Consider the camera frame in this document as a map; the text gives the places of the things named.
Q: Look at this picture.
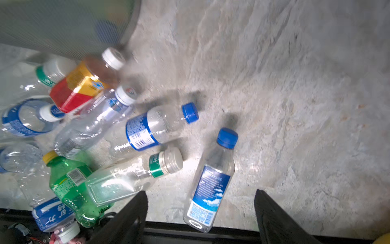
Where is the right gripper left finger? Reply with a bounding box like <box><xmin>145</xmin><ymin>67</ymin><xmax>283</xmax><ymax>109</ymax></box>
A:
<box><xmin>88</xmin><ymin>191</ymin><xmax>148</xmax><ymax>244</ymax></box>

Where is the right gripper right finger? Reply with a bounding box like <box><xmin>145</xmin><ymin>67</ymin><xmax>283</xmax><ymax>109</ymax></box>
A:
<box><xmin>254</xmin><ymin>190</ymin><xmax>320</xmax><ymax>244</ymax></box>

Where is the tall bottle blue sky label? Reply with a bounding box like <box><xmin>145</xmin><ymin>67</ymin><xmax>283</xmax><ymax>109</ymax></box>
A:
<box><xmin>183</xmin><ymin>128</ymin><xmax>239</xmax><ymax>233</ymax></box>

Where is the clear bottle green cap top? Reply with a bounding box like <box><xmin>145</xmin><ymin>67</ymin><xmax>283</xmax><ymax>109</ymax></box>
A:
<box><xmin>1</xmin><ymin>57</ymin><xmax>77</xmax><ymax>107</ymax></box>

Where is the mesh waste bin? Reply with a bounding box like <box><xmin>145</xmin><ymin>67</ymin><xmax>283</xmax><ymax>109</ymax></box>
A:
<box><xmin>1</xmin><ymin>1</ymin><xmax>141</xmax><ymax>60</ymax></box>

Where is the square clear bottle green band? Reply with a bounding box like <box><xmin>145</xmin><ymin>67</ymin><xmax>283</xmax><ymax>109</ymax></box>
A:
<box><xmin>85</xmin><ymin>147</ymin><xmax>183</xmax><ymax>206</ymax></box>

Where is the pink plush toy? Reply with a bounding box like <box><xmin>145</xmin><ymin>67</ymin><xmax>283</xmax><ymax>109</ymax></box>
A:
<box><xmin>48</xmin><ymin>233</ymin><xmax>87</xmax><ymax>244</ymax></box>

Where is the crushed bottle blue label front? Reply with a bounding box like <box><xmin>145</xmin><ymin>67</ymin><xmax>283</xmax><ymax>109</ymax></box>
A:
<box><xmin>16</xmin><ymin>172</ymin><xmax>80</xmax><ymax>244</ymax></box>

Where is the green Sprite bottle centre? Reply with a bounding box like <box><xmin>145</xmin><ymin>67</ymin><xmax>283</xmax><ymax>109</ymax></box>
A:
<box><xmin>43</xmin><ymin>150</ymin><xmax>113</xmax><ymax>228</ymax></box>

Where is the long clear bottle white cap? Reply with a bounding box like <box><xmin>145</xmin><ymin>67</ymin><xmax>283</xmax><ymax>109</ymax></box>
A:
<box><xmin>53</xmin><ymin>84</ymin><xmax>138</xmax><ymax>158</ymax></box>

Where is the clear bottle blue label white cap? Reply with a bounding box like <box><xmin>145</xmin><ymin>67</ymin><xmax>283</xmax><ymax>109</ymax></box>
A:
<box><xmin>1</xmin><ymin>99</ymin><xmax>66</xmax><ymax>140</ymax></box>

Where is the red yellow label bottle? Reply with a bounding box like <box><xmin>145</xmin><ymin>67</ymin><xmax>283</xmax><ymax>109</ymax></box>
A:
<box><xmin>49</xmin><ymin>47</ymin><xmax>126</xmax><ymax>113</ymax></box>

